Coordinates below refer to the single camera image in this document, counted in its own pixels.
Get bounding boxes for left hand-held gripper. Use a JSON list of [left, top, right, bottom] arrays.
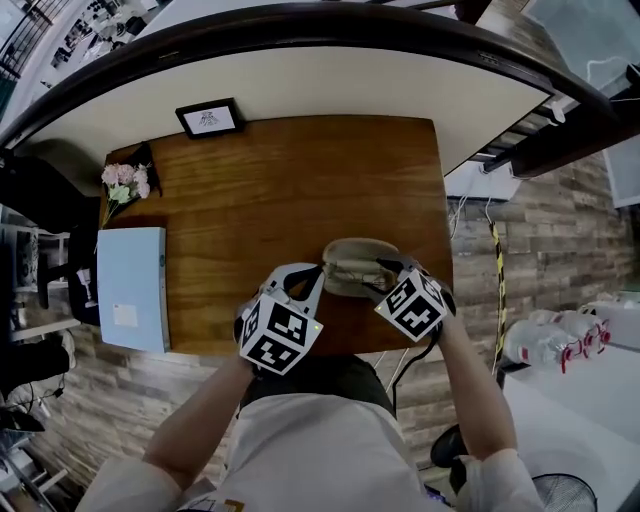
[[234, 261, 327, 377]]

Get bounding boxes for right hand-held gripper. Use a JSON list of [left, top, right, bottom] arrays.
[[363, 255, 456, 345]]

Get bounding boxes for beige pouch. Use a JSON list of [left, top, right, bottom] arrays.
[[320, 237, 402, 299]]

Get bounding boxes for person's left forearm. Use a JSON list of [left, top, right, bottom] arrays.
[[143, 356, 257, 492]]

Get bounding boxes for person's right forearm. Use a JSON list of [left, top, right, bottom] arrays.
[[436, 313, 519, 462]]

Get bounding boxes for person's dark trousers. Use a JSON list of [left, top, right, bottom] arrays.
[[239, 353, 399, 419]]

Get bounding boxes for white floor box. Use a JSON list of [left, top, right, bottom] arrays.
[[444, 159, 524, 202]]

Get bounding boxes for person's white shirt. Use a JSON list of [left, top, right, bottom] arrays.
[[74, 391, 547, 512]]

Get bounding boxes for light blue flat box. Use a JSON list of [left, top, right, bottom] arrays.
[[95, 226, 172, 354]]

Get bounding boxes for pink and white flower bouquet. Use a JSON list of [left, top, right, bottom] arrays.
[[94, 141, 164, 252]]

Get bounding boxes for small white goblet-shaped object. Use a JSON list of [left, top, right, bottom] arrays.
[[79, 269, 99, 309]]

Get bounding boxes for black office chair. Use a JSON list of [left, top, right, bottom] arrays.
[[0, 153, 102, 327]]

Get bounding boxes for black standing fan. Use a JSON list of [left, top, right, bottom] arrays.
[[530, 471, 599, 512]]

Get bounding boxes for white panel board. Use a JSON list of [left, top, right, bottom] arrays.
[[523, 0, 640, 100]]

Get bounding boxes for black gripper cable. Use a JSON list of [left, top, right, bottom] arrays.
[[389, 328, 444, 417]]

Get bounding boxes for yellow black floor cable cover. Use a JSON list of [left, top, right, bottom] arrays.
[[489, 221, 509, 375]]

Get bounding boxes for black picture frame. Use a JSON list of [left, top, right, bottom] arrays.
[[174, 97, 247, 141]]

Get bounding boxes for dark wooden post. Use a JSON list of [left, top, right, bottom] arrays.
[[508, 113, 640, 180]]

